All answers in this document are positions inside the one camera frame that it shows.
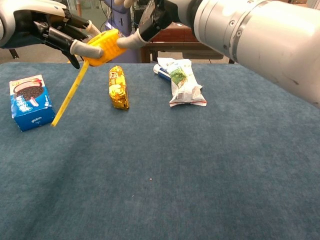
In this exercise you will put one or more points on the yellow tape measure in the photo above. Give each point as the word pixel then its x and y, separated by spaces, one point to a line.
pixel 106 48

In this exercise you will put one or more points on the purple robot base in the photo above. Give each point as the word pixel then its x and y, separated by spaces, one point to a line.
pixel 120 22

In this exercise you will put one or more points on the blue and white tube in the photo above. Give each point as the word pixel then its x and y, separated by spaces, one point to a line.
pixel 161 71

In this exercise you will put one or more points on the blue ice cream box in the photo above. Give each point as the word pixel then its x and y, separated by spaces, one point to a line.
pixel 30 105

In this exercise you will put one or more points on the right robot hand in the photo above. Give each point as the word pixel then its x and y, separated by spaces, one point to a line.
pixel 147 21

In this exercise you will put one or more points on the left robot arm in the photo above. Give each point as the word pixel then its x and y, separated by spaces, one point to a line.
pixel 7 25

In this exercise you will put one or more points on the blue carpet table cover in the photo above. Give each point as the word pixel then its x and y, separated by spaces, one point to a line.
pixel 160 162

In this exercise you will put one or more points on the white plastic snack bag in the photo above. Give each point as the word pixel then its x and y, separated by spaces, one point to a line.
pixel 183 85

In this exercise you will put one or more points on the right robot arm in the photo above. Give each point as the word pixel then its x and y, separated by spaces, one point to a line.
pixel 262 37

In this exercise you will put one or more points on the brown mahjong table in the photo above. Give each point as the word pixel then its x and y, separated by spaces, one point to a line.
pixel 170 45

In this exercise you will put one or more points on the gold foil snack pack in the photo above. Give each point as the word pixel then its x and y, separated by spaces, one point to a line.
pixel 118 87

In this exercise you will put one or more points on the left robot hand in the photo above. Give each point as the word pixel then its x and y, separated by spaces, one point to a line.
pixel 57 30

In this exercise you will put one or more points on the dark table leg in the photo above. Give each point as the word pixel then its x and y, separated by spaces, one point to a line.
pixel 13 53

